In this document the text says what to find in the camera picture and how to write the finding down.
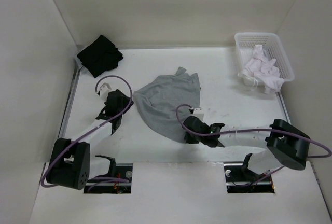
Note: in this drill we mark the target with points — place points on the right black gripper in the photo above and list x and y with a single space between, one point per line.
191 140

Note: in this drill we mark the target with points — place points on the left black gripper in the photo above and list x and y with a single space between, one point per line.
125 100

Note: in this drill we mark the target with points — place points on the grey tank top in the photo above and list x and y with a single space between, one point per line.
157 102

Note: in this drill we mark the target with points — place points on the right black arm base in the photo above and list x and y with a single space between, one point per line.
239 179

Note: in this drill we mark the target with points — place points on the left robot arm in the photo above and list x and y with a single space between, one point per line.
71 164

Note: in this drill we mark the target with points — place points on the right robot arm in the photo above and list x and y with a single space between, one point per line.
282 144

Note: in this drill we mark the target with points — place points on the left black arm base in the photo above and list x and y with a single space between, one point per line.
109 177

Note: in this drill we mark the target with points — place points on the folded black tank top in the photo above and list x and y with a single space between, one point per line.
100 56

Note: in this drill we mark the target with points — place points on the white tank top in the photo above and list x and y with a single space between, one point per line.
260 69

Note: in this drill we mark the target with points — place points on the white plastic basket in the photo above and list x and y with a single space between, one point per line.
272 49

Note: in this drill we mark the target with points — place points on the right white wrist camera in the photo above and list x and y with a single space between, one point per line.
198 113

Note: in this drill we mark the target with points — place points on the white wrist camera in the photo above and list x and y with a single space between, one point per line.
103 91
198 113

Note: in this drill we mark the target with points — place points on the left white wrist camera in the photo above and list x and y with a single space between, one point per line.
103 91

